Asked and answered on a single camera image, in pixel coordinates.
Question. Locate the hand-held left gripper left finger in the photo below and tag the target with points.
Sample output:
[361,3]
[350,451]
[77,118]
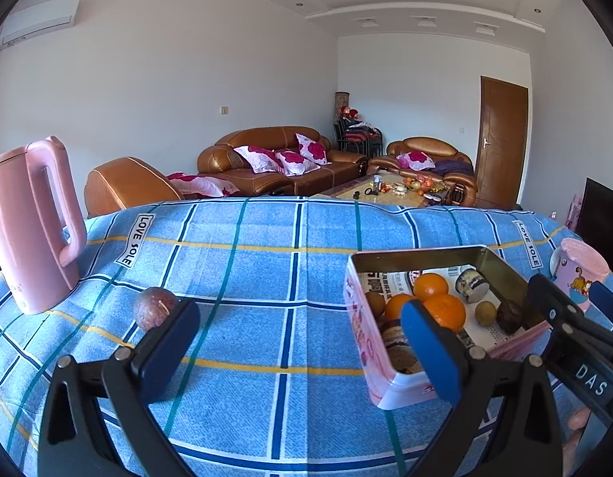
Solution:
[168,353]

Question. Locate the purple cloth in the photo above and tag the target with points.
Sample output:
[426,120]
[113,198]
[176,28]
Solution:
[455,165]

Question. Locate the orange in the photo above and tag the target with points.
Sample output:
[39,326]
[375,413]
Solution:
[431,285]
[443,311]
[401,308]

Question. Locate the small glass jar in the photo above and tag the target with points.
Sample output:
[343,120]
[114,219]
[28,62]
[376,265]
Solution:
[377,180]

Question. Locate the pink cartoon cup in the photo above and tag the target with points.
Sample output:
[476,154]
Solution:
[577,268]

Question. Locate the red plush toy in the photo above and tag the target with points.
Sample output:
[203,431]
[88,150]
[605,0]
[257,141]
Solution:
[349,111]

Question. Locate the brown leather armchair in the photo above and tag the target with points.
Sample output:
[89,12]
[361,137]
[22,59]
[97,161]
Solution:
[425,145]

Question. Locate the black television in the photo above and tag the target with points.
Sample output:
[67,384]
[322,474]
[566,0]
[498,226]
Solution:
[600,218]

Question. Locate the brown wooden door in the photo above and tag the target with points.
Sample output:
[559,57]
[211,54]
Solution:
[501,139]

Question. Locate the person's right hand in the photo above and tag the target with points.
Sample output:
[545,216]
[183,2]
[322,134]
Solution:
[580,420]

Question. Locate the wooden coffee table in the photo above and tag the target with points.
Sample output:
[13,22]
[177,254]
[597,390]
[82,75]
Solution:
[366,198]

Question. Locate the brown leather recliner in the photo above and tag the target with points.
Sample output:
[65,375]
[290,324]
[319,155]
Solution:
[125,184]

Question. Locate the pink tin box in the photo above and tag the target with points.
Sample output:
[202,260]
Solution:
[367,340]

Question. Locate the blue plaid tablecloth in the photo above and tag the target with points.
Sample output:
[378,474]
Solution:
[286,258]

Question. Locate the tall patterned vase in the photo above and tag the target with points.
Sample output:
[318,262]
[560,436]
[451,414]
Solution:
[341,102]

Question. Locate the pile of small fruits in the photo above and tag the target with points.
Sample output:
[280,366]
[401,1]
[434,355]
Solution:
[421,184]

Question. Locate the floral pillow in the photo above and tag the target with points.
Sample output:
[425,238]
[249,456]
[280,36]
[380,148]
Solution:
[414,159]
[314,148]
[293,161]
[256,158]

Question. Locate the brown leather sofa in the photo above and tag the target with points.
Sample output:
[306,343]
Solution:
[251,138]

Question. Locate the pink electric kettle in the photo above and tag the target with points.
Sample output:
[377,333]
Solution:
[23,208]

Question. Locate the white air conditioner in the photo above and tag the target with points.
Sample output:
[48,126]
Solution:
[40,19]

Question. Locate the green-brown round fruit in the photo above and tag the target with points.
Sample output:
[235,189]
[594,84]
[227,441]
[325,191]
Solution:
[375,304]
[485,313]

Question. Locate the dark passion fruit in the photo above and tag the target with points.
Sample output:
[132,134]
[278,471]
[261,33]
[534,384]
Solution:
[510,317]
[152,305]

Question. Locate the printed paper liner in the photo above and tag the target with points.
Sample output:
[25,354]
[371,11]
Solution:
[387,280]

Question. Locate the pink patterned board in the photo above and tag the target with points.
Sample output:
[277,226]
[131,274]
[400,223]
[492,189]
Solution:
[574,212]

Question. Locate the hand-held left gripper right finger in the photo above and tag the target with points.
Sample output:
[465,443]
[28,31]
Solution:
[430,350]

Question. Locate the stack of dark chairs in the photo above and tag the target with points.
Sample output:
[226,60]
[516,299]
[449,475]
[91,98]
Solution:
[358,139]

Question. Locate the floral blanket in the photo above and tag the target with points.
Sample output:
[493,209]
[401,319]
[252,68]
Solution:
[202,184]

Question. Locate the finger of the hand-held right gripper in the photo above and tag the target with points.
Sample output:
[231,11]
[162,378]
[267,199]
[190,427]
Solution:
[552,298]
[609,305]

